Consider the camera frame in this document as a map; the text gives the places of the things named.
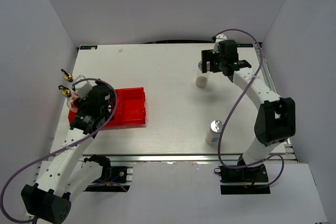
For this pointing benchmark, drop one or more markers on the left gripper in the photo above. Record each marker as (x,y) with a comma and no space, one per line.
(82,103)

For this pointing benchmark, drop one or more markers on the aluminium table rail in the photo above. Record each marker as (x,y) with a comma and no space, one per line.
(273,85)

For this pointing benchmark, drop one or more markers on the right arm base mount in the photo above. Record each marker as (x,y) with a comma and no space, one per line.
(246,181)

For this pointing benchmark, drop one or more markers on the white shaker with metal lid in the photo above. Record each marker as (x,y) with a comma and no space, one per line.
(214,131)

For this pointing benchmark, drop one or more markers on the clear glass oil bottle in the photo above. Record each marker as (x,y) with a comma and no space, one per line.
(70,79)

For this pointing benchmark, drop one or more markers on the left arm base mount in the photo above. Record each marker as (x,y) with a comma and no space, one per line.
(113,179)

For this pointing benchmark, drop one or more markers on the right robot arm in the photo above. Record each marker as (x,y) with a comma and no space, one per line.
(276,117)

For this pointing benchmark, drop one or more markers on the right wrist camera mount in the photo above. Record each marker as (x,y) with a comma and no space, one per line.
(216,40)

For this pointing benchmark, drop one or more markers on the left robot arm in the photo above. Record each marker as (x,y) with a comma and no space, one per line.
(53,192)

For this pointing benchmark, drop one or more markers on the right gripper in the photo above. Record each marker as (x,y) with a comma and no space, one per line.
(208,55)

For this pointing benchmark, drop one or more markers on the clear jar with metal lid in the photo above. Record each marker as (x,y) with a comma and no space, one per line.
(201,78)

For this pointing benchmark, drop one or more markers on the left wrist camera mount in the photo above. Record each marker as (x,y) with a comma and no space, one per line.
(81,90)

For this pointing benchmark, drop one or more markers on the red plastic organizer tray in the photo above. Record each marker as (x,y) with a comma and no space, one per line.
(129,111)

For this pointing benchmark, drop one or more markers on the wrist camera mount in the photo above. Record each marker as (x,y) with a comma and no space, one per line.
(216,40)
(81,90)

